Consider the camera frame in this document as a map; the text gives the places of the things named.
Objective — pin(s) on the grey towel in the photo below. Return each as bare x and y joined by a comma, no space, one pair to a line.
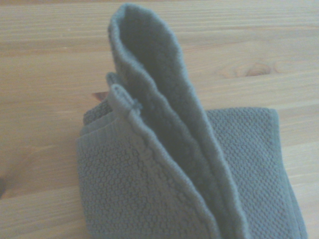
154,174

